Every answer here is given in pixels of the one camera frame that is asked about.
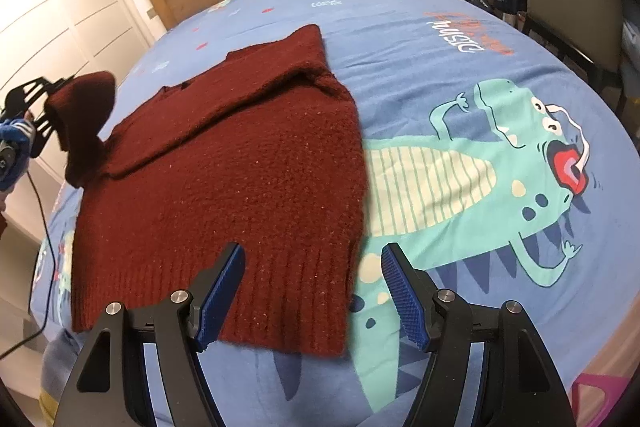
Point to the blue dinosaur print bed sheet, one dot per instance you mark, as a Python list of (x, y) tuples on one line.
[(450, 57)]

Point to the dark red knit sweater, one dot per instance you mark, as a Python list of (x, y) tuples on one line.
[(225, 157)]

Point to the white wardrobe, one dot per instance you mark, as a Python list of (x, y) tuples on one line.
[(60, 7)]

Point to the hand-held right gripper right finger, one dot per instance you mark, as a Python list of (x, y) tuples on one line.
[(405, 302)]

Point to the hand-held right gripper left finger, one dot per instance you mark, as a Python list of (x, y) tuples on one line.
[(222, 302)]

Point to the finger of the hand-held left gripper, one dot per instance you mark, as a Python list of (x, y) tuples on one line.
[(42, 127), (30, 91)]

